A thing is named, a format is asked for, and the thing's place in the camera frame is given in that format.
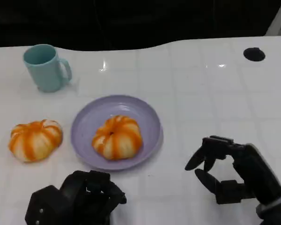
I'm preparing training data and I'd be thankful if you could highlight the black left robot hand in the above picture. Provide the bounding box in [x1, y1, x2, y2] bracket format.
[60, 170, 127, 225]

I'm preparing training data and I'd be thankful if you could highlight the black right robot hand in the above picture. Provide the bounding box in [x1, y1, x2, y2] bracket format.
[185, 135, 281, 206]

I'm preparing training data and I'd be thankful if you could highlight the orange and white bread roll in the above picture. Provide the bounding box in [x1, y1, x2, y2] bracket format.
[91, 114, 143, 161]
[8, 119, 63, 164]

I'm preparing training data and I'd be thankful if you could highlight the lilac plate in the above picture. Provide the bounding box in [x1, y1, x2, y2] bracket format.
[71, 94, 164, 171]

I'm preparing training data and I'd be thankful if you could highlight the black table grommet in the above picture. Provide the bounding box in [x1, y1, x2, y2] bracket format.
[243, 47, 266, 62]

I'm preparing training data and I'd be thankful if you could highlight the pale green mug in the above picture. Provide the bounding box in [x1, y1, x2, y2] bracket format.
[22, 44, 73, 93]

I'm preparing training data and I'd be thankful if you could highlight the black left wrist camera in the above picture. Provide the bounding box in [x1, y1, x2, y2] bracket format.
[25, 185, 64, 225]

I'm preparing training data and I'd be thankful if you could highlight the white metal frame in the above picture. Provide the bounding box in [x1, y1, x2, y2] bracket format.
[264, 0, 281, 37]

